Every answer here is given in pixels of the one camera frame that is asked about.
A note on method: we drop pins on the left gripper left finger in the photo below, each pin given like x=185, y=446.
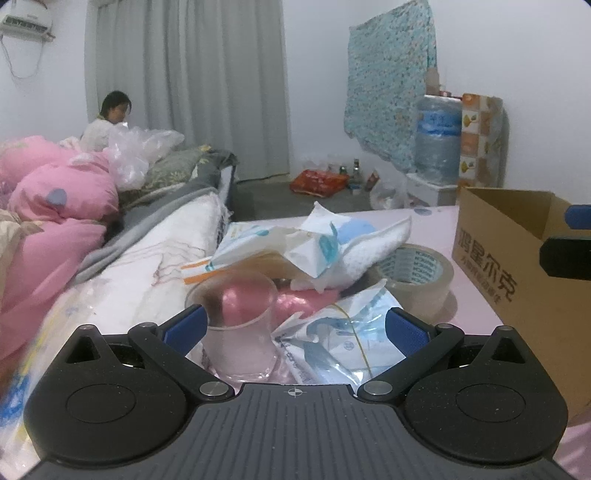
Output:
x=165, y=347

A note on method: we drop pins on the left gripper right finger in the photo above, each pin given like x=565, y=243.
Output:
x=424, y=346

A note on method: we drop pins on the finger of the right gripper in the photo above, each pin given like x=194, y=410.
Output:
x=566, y=257
x=578, y=216

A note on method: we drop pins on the plastic blue cloth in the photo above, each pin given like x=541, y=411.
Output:
x=344, y=343

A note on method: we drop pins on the white blue patterned cloth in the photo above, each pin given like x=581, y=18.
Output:
x=327, y=251

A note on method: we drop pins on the clear packing tape roll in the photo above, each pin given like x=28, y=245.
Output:
x=420, y=279

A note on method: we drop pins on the clear plastic cup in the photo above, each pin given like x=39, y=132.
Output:
x=240, y=307

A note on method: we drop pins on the brown cardboard box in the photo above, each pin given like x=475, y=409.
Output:
x=498, y=239

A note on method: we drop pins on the white water dispenser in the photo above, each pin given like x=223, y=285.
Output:
x=429, y=194

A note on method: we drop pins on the grey bedding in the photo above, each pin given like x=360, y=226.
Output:
x=173, y=181

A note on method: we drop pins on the blue water bottle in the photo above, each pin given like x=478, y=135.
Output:
x=438, y=139

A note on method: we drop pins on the pink quilt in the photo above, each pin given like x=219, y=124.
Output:
x=62, y=198

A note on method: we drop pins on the clear plastic bag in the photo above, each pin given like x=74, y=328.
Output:
x=128, y=153

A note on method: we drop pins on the red plastic bag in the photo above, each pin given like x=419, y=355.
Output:
x=321, y=184

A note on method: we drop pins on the seated person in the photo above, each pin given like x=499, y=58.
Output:
x=113, y=111

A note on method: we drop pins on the floral blue hanging cloth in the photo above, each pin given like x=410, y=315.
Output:
x=389, y=57

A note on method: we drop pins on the grey curtain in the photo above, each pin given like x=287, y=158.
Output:
x=211, y=70

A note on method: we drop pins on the white air conditioner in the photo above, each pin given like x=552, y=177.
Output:
x=26, y=18

